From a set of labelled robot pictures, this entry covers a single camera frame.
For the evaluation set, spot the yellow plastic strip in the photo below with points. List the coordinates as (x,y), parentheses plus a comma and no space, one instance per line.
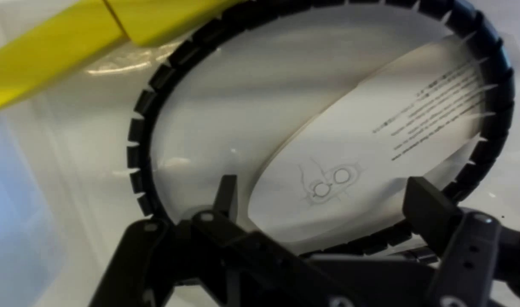
(48,57)

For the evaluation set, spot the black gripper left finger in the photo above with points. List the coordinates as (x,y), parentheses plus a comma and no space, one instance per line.
(226,261)

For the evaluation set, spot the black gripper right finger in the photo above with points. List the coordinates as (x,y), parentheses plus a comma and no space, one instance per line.
(469,249)

